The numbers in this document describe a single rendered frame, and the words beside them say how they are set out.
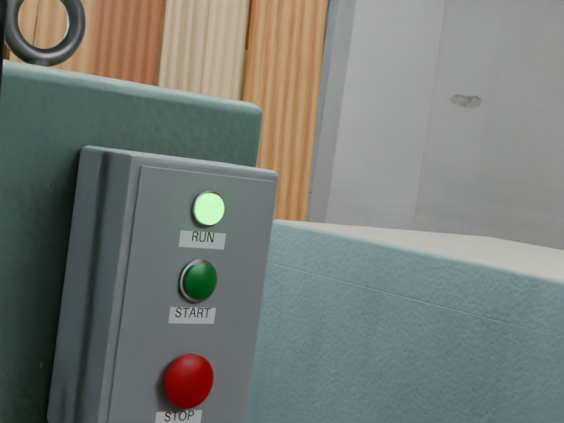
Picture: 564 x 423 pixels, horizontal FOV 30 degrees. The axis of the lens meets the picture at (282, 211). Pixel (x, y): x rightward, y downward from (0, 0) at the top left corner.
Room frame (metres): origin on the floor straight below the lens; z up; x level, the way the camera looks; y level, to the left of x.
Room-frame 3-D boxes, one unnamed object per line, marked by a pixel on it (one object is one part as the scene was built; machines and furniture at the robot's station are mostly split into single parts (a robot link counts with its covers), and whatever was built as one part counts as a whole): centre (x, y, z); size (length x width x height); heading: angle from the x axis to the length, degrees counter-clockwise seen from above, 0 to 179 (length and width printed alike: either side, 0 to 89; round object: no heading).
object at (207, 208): (0.57, 0.04, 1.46); 0.02 x 0.01 x 0.02; 128
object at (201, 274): (0.57, 0.04, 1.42); 0.02 x 0.01 x 0.02; 128
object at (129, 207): (0.60, 0.06, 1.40); 0.10 x 0.06 x 0.16; 128
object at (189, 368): (0.57, 0.04, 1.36); 0.03 x 0.01 x 0.03; 128
